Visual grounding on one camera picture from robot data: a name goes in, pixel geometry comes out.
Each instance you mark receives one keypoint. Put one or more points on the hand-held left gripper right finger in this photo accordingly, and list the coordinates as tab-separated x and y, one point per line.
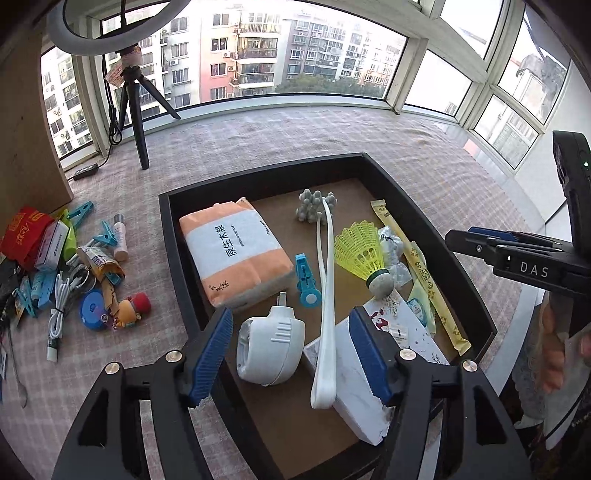
369	355

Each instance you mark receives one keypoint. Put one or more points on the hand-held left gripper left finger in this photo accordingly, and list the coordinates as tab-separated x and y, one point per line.
210	364

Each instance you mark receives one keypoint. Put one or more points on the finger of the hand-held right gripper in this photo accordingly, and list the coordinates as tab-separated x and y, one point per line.
466	244
489	233

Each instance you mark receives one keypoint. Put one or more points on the white printed box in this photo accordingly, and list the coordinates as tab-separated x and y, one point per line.
415	344

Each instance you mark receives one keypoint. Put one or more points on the long yellow sachet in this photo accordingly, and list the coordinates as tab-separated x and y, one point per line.
415	263

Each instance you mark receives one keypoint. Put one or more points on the white massager with grey balls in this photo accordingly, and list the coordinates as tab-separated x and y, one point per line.
325	323

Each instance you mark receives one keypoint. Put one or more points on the white plug-in night light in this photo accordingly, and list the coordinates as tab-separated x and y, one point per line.
272	346

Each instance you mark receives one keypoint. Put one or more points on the light green packet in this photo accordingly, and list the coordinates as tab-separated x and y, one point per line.
420	307

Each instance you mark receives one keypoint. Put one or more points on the clear wrapper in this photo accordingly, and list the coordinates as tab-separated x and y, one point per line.
395	251

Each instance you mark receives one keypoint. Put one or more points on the black tray container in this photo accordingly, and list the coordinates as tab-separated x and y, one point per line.
281	415

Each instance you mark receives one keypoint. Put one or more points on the blue round-end clip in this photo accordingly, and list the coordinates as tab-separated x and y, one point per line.
307	286

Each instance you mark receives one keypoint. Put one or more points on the yellow shuttlecock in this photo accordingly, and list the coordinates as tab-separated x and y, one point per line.
360	249

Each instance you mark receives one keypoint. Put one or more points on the orange white tissue pack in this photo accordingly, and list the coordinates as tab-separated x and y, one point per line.
231	254

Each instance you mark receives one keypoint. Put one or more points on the blue round tape measure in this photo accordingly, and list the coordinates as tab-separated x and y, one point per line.
92	311

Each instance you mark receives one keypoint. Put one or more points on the small white bottle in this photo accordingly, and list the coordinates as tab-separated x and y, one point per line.
121	240

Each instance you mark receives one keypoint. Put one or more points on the person's right hand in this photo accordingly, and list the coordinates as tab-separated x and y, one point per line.
551	360

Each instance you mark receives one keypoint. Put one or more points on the crumpled brown white packet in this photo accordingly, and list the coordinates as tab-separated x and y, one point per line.
99	263

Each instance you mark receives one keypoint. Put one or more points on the light blue clothespin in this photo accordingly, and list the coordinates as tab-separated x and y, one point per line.
27	297
46	288

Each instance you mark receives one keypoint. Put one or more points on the green tube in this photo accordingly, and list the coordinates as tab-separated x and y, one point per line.
70	240

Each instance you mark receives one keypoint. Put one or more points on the silver tin box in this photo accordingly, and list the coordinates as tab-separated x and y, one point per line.
51	247

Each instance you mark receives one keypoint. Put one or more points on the teal clothespin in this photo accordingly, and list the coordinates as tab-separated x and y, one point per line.
81	212

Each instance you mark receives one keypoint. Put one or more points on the pink checked tablecloth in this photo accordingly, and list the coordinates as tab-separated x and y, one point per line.
277	134

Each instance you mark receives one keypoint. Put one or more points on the red packet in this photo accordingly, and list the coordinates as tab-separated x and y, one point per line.
25	235

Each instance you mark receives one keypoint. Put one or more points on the black tripod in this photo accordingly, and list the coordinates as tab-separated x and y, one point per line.
138	129

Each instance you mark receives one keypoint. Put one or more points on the upright wooden board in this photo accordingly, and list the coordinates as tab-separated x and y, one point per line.
27	138

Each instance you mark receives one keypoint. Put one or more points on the apartment buildings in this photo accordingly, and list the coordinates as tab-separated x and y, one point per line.
254	46

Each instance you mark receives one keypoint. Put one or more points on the white window frame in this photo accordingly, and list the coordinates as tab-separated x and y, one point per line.
411	74

